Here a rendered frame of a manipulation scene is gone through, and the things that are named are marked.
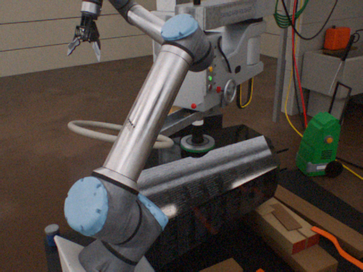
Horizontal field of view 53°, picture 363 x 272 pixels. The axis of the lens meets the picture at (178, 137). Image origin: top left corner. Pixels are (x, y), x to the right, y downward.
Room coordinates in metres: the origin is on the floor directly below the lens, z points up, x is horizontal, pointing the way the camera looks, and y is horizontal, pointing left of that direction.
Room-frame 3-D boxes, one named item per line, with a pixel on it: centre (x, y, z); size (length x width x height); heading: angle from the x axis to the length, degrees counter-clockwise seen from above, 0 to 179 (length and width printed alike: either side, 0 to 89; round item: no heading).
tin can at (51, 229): (2.17, 0.95, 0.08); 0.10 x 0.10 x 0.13
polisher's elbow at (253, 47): (2.62, -0.51, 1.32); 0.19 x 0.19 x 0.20
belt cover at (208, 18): (2.37, -0.33, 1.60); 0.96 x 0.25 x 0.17; 144
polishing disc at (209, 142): (2.09, -0.12, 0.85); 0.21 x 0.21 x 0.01
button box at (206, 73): (1.96, -0.17, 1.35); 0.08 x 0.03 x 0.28; 144
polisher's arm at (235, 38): (2.40, -0.36, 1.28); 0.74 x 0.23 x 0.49; 144
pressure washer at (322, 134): (3.14, -1.36, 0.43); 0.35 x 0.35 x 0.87; 9
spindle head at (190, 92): (2.15, -0.17, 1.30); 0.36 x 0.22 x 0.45; 144
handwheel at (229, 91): (2.11, -0.29, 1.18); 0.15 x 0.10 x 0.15; 144
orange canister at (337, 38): (4.80, -2.13, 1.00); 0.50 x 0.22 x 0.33; 119
